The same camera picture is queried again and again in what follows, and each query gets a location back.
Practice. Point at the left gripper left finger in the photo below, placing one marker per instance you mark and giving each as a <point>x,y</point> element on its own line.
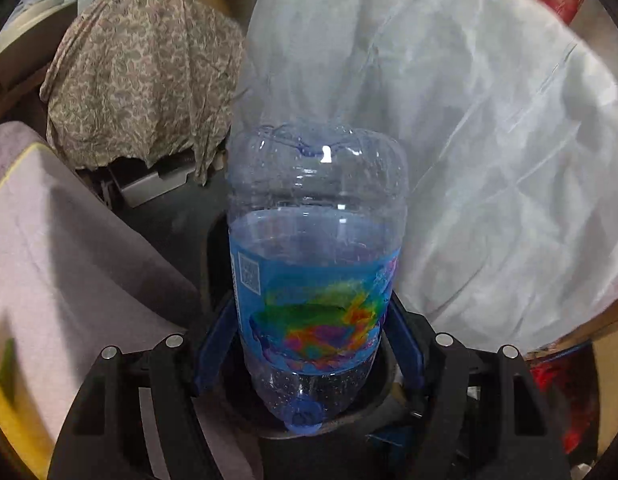
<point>103,436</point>

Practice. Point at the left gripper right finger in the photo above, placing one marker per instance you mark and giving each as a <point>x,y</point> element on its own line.
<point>477,414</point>

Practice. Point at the clear plastic water bottle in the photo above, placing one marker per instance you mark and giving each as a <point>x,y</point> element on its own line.
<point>306,164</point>

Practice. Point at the black trash bin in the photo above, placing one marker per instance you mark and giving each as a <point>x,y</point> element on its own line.
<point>311,288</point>

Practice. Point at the lilac tablecloth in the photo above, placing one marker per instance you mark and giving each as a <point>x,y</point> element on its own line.
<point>74,279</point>

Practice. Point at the white draped cloth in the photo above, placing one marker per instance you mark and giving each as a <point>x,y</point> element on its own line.
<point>510,124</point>

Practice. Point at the floral patterned cloth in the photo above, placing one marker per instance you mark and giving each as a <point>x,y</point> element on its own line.
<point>143,79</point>

